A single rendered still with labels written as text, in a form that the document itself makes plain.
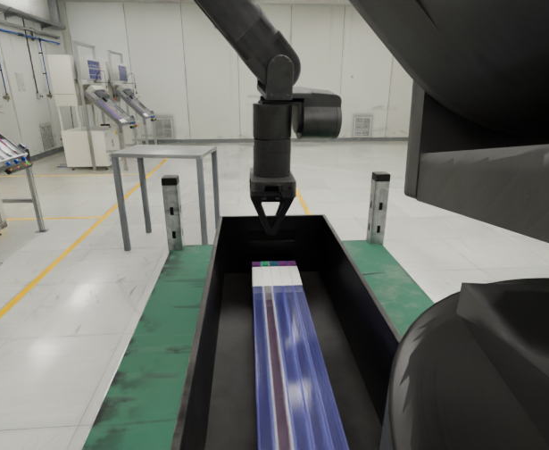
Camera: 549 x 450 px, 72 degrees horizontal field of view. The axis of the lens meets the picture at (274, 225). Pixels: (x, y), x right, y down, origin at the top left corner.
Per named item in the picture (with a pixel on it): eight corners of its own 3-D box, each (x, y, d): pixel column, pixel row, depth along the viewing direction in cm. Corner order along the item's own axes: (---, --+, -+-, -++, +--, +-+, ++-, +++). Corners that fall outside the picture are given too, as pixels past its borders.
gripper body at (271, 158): (288, 178, 64) (289, 133, 62) (295, 194, 55) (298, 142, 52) (250, 178, 64) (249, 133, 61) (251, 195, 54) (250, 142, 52)
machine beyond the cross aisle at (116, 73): (160, 149, 829) (151, 54, 764) (152, 155, 752) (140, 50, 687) (95, 149, 819) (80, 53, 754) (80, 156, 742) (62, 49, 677)
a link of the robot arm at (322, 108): (256, 48, 55) (268, 54, 48) (333, 51, 57) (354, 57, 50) (254, 130, 61) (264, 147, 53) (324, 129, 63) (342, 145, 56)
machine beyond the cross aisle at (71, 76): (143, 161, 693) (129, 46, 628) (131, 170, 616) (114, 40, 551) (66, 162, 683) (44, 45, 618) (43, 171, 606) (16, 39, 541)
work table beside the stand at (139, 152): (207, 254, 304) (201, 154, 277) (124, 251, 312) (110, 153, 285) (220, 235, 346) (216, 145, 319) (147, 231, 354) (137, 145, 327)
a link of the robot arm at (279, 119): (250, 95, 57) (256, 96, 51) (295, 95, 58) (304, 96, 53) (250, 142, 59) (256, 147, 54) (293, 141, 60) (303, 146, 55)
